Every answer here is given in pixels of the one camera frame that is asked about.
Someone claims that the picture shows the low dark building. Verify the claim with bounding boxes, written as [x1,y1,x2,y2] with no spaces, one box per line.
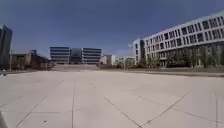
[9,49,52,71]

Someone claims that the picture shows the lamp post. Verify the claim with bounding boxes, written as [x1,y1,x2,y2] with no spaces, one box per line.
[123,44,133,73]

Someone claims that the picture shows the wide grey stairway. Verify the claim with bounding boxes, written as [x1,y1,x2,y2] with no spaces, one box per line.
[52,63,101,72]

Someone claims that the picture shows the long white office building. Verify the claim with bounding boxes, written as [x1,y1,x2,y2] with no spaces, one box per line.
[132,10,224,68]

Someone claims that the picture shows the small white building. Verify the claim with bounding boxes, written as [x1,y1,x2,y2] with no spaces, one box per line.
[100,54,117,66]

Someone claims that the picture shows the row of trees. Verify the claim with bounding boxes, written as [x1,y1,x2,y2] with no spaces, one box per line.
[143,44,224,70]

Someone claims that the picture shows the grey concrete slab pavement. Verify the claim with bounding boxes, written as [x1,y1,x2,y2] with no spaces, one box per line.
[0,69,224,128]

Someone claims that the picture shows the glass-fronted twin-wing building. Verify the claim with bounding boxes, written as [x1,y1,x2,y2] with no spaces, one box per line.
[49,46,103,65]

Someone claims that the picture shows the pale distant buildings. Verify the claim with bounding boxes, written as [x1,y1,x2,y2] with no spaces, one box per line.
[115,55,135,68]

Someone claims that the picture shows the dark curved glass building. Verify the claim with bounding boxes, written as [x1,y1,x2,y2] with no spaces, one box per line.
[0,24,14,70]

